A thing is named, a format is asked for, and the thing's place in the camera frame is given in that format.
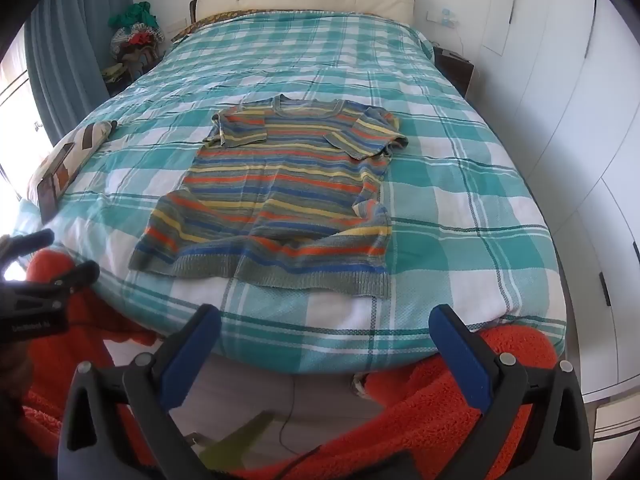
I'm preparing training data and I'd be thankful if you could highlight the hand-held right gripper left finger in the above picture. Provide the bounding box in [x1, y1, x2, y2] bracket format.
[57, 304, 223, 480]

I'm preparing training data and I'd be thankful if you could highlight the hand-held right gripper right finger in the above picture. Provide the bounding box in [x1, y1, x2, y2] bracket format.
[428, 304, 593, 480]

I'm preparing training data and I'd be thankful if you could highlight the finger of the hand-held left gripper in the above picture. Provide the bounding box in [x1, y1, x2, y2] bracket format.
[30, 261, 101, 306]
[0, 229, 57, 261]

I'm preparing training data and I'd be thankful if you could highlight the striped knit sweater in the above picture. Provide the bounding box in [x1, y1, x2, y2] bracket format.
[128, 94, 410, 300]

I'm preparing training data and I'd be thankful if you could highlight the pile of mixed clothes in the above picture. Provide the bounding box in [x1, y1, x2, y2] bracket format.
[102, 45, 166, 96]

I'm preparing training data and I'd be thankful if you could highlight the orange fleece garment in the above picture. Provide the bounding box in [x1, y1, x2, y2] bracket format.
[20, 250, 558, 480]

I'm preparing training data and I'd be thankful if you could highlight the brown patterned cushion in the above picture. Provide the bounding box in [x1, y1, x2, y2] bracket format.
[30, 121, 118, 201]

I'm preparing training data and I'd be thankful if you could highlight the teal checked blanket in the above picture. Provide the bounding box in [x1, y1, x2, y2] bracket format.
[10, 10, 568, 376]

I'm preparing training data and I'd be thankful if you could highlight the blue grey curtain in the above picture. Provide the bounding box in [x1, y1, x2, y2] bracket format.
[25, 0, 136, 146]

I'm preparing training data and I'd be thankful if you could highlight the floral frilled cap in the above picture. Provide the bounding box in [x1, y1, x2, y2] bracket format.
[111, 25, 166, 53]

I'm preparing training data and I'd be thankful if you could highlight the green cloth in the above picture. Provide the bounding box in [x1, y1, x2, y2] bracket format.
[109, 2, 160, 31]

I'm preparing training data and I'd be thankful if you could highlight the white wardrobe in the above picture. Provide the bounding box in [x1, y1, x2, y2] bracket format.
[470, 0, 640, 411]

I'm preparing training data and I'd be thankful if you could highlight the yellow brown patterned sheet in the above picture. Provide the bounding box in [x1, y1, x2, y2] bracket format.
[172, 9, 281, 43]

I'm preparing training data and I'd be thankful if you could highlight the dark wooden nightstand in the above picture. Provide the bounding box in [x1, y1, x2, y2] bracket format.
[432, 46, 476, 98]

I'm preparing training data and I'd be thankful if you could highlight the black cable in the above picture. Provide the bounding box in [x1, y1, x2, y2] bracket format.
[277, 375, 321, 476]

